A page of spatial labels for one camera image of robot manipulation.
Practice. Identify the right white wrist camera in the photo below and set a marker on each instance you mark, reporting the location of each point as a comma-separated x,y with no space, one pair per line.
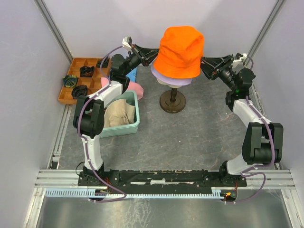
238,59

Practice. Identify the pink bucket hat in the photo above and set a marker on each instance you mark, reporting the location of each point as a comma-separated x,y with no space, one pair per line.
138,89

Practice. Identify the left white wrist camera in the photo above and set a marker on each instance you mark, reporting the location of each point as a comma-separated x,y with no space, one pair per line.
127,43

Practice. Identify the light blue cable duct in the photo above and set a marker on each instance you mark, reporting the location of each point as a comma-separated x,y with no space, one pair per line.
92,193

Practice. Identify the left aluminium corner post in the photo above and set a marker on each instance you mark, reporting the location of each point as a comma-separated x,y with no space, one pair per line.
54,29

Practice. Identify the orange bucket hat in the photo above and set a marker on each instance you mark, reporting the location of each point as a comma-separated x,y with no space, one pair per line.
180,52

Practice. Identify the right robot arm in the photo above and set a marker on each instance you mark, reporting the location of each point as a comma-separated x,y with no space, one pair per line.
263,142

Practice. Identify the teal plastic basket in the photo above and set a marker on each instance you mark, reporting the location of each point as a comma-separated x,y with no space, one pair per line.
131,98

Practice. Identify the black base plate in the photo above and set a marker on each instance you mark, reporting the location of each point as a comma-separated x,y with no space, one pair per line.
171,182

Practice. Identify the right aluminium corner post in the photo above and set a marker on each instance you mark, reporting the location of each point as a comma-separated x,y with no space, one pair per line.
266,27

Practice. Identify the purple bucket hat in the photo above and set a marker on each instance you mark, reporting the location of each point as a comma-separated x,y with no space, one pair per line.
171,82

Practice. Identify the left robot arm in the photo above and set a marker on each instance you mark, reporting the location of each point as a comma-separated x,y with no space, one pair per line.
89,113

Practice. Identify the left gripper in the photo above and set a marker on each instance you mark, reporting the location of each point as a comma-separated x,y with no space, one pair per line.
140,52

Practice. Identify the aluminium front rail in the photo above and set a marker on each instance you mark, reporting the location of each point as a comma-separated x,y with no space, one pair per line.
275,179

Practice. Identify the dark brown rolled tie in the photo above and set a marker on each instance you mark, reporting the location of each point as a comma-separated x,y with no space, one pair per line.
79,90

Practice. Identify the green patterned rolled tie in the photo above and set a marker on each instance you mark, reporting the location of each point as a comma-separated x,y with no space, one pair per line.
103,63

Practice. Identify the yellow blue rolled tie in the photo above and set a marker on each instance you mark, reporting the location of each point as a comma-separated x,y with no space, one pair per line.
70,81

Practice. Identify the beige bucket hat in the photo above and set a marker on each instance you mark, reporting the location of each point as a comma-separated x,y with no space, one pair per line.
119,113

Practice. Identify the aluminium corner post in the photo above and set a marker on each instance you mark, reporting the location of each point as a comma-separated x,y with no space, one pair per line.
266,27
54,29

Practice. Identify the cream mannequin head stand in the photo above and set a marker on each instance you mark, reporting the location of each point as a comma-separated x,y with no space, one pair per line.
172,101

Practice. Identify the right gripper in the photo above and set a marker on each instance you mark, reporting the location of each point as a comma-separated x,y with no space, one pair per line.
223,62

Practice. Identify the blue printed cloth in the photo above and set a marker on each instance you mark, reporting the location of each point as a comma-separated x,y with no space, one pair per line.
132,75

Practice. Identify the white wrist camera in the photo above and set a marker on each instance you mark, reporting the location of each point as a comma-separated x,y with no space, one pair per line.
238,59
127,43

